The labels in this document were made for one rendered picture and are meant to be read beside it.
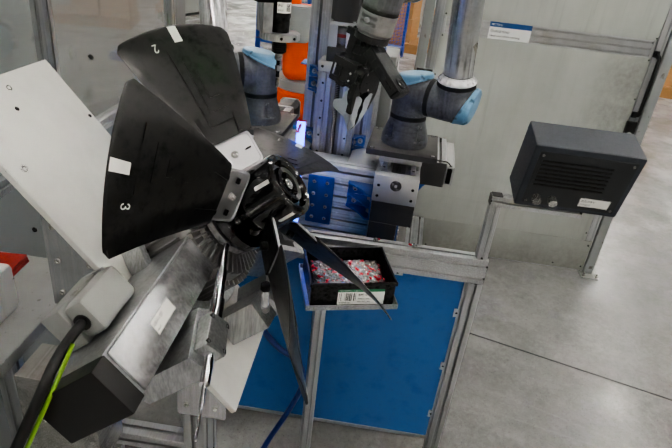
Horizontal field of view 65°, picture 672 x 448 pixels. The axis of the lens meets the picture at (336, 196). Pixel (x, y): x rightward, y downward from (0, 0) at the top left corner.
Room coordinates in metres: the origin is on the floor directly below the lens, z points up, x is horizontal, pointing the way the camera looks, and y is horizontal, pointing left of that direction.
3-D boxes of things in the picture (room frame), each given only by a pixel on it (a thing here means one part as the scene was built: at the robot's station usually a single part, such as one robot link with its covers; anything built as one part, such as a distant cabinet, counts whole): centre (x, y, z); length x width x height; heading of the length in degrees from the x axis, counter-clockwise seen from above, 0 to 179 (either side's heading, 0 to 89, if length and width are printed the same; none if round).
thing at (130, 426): (0.82, 0.36, 0.56); 0.19 x 0.04 x 0.04; 87
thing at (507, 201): (1.27, -0.52, 1.04); 0.24 x 0.03 x 0.03; 87
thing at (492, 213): (1.27, -0.42, 0.96); 0.03 x 0.03 x 0.20; 87
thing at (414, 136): (1.64, -0.20, 1.09); 0.15 x 0.15 x 0.10
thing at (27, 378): (0.74, 0.48, 0.73); 0.15 x 0.09 x 0.22; 87
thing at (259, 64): (1.70, 0.30, 1.20); 0.13 x 0.12 x 0.14; 111
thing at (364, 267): (1.13, -0.05, 0.84); 0.19 x 0.14 x 0.05; 102
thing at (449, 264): (1.30, 0.01, 0.82); 0.90 x 0.04 x 0.08; 87
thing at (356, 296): (1.13, -0.05, 0.85); 0.22 x 0.17 x 0.07; 102
